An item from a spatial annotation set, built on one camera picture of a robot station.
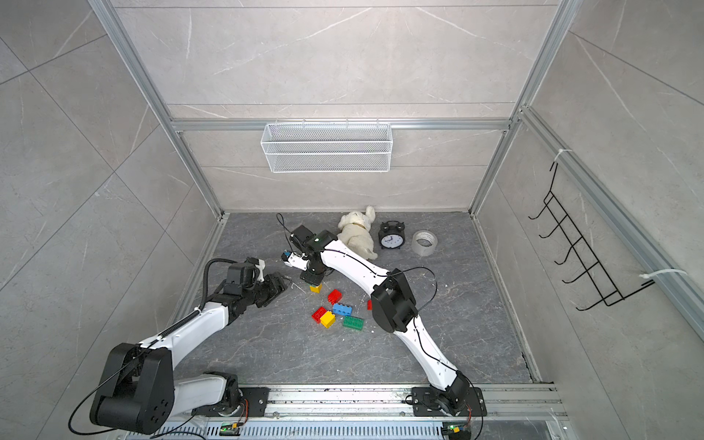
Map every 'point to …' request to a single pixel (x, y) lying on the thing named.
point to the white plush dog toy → (356, 232)
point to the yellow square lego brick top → (316, 289)
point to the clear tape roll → (421, 249)
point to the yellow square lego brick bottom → (328, 319)
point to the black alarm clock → (391, 235)
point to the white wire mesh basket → (326, 148)
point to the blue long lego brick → (342, 310)
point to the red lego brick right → (369, 304)
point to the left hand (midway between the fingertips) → (289, 279)
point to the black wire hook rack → (594, 275)
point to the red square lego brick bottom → (319, 313)
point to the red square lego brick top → (335, 296)
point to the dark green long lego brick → (353, 323)
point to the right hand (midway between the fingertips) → (316, 274)
